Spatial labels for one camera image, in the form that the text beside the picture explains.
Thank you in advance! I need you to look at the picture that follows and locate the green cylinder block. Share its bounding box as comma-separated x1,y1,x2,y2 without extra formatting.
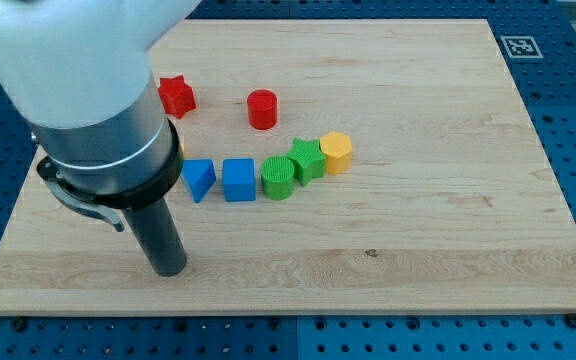
261,156,295,200

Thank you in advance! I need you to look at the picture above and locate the blue triangle block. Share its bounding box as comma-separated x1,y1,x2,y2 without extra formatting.
182,159,216,203

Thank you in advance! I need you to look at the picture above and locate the wooden board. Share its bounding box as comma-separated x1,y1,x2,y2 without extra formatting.
0,19,576,317

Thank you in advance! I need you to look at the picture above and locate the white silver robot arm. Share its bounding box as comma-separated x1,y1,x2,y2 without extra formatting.
0,0,197,230

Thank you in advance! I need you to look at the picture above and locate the red star block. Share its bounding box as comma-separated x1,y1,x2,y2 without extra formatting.
158,75,197,119

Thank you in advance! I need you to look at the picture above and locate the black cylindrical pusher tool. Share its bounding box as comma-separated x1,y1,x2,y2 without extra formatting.
122,198,187,277

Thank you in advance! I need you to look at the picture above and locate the yellow hexagon block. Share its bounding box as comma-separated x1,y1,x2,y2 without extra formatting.
319,131,353,175

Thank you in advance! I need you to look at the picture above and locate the white fiducial marker tag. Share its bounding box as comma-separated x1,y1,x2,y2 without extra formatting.
500,35,543,59

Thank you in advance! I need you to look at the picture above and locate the green star block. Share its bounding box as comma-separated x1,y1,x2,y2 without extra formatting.
286,138,326,186

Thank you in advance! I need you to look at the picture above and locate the blue cube block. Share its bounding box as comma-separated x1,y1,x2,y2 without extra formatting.
222,158,256,202

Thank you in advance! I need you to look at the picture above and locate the red cylinder block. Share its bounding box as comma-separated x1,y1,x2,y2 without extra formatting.
247,89,278,130

